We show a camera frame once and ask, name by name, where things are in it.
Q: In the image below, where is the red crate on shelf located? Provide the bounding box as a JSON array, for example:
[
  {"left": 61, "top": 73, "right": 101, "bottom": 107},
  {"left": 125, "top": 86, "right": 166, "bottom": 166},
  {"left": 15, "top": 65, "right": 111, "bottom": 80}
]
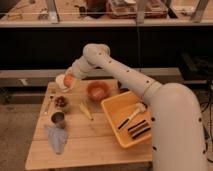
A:
[{"left": 106, "top": 0, "right": 168, "bottom": 19}]

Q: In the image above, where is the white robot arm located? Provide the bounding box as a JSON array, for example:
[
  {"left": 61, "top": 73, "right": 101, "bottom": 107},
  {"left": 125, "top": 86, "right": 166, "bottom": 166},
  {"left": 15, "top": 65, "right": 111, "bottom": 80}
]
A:
[{"left": 66, "top": 44, "right": 208, "bottom": 171}]

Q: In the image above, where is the green bowl with grapes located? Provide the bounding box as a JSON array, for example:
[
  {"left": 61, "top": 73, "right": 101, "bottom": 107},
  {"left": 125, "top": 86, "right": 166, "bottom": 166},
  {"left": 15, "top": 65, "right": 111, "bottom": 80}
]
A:
[{"left": 54, "top": 96, "right": 70, "bottom": 113}]

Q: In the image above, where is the dark striped block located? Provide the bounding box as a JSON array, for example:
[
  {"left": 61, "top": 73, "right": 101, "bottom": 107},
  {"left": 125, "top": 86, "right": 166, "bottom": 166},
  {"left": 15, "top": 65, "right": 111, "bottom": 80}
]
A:
[{"left": 127, "top": 120, "right": 151, "bottom": 139}]

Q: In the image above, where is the white paper cup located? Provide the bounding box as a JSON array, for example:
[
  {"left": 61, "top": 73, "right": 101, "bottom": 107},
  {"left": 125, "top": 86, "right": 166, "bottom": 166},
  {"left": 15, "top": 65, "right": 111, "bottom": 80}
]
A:
[{"left": 55, "top": 74, "right": 69, "bottom": 92}]

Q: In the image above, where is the blue-grey cloth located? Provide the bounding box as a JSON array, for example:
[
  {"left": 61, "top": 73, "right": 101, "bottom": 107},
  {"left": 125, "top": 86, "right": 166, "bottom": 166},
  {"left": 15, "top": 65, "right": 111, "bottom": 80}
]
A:
[{"left": 44, "top": 125, "right": 68, "bottom": 155}]

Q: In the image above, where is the orange plastic bowl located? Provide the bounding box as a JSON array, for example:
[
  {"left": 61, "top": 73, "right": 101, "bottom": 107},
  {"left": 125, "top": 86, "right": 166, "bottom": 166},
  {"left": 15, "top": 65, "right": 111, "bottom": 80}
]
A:
[{"left": 87, "top": 81, "right": 110, "bottom": 101}]

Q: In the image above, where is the orange-red apple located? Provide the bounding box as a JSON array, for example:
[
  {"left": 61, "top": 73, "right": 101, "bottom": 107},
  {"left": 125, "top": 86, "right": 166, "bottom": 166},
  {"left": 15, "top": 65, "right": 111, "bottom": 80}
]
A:
[{"left": 63, "top": 75, "right": 74, "bottom": 87}]

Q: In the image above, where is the small metal cup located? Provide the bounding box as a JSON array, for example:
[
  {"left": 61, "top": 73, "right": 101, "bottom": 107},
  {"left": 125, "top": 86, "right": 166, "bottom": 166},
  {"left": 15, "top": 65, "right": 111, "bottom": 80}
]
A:
[{"left": 51, "top": 112, "right": 66, "bottom": 129}]

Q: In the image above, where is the yellow plastic bin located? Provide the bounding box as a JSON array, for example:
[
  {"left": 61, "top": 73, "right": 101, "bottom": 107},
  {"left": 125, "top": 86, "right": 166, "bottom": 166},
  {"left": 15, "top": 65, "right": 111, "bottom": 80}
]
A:
[{"left": 101, "top": 91, "right": 151, "bottom": 148}]

